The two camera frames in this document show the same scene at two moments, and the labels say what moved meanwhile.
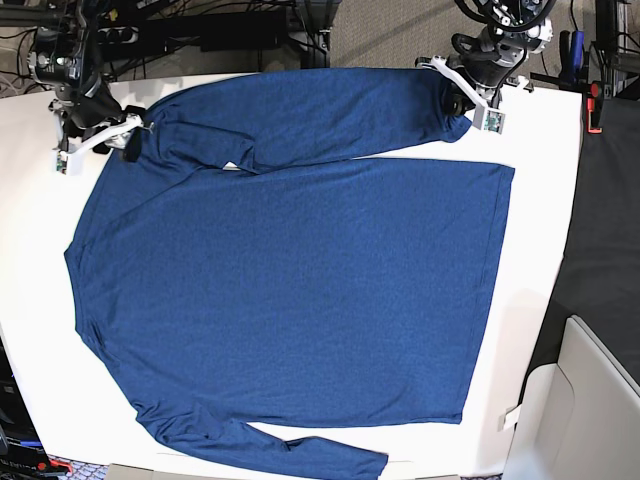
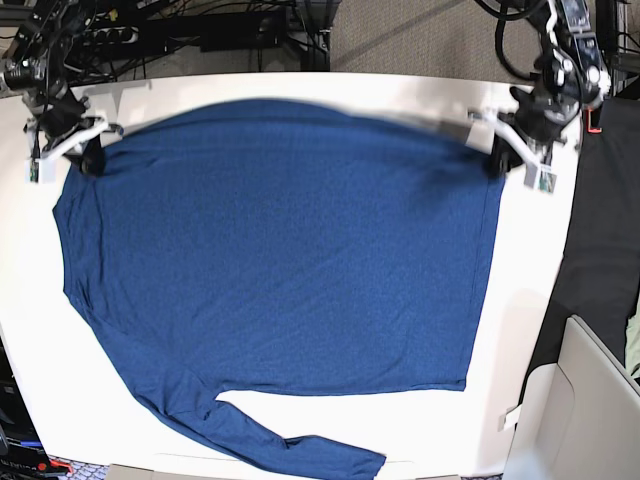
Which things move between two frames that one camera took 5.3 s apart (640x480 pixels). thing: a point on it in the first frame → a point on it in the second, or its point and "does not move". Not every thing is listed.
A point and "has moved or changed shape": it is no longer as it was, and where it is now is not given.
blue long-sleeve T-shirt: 221,291 has moved or changed shape
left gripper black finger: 133,145 → 91,158
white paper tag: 507,420 does not move
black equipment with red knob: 22,452 does not move
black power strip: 117,35 does not move
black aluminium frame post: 314,19 does not move
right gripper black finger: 456,101 → 502,157
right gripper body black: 489,58 → 541,114
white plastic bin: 579,417 does not move
